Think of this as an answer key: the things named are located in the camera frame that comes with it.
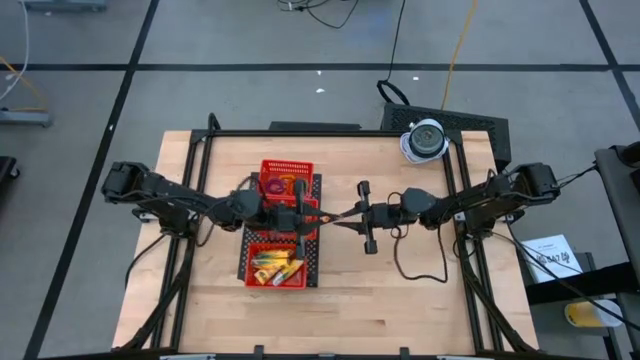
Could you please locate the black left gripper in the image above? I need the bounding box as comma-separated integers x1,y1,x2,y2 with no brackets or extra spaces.
260,178,327,260

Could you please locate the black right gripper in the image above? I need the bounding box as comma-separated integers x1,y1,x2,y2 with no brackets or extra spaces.
333,180,405,255

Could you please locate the black perforated metal shelf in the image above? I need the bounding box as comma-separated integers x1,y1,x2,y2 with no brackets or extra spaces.
237,172,324,290

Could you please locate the white cylindrical cup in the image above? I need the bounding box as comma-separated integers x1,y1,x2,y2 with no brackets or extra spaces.
405,118,449,161

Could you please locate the black perforated computer case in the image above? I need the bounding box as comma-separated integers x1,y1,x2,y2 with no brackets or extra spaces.
380,102,512,174

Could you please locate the white paper sheet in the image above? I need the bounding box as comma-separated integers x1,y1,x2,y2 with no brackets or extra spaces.
519,233,584,285

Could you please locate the yellow white roll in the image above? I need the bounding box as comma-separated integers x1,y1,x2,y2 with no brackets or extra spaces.
564,298,624,329

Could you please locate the black side cart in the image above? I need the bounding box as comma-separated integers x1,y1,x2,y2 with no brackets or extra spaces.
519,141,640,360

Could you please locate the grey floor stand base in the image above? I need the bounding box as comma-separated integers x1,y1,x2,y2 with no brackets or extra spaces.
0,108,54,129

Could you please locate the black equipment foot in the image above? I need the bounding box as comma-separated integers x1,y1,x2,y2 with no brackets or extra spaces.
0,155,21,196

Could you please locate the grey blue floor platform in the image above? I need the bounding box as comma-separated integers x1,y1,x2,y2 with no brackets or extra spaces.
22,0,109,12

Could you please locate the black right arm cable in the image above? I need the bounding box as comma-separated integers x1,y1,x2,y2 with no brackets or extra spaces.
387,192,450,284

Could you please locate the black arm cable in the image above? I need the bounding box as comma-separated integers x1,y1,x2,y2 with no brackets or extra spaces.
387,192,450,284
123,230,174,290

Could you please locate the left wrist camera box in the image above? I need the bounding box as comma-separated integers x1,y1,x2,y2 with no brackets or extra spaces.
232,188,264,221

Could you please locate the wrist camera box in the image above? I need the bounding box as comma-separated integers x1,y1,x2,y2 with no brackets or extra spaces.
232,188,264,221
402,187,437,220

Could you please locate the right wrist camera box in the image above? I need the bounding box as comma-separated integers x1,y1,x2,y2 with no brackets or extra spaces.
402,187,437,220

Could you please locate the black aluminium rig frame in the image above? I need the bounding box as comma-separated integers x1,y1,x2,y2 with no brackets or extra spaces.
112,112,541,360

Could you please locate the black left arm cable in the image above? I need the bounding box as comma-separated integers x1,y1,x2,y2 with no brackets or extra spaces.
123,230,174,290

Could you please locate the black hanging cable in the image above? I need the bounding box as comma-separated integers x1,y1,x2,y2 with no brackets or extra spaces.
375,0,409,106

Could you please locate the black floor cable bundle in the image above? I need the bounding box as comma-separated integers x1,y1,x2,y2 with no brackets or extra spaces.
277,0,362,30

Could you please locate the yellow hanging cable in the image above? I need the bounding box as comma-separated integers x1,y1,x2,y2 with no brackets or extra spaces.
439,0,480,110

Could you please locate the orange floor cable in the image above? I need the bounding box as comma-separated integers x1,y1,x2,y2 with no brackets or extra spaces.
0,55,49,111

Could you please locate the white floor cable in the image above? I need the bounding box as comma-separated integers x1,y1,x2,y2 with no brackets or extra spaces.
0,0,31,101

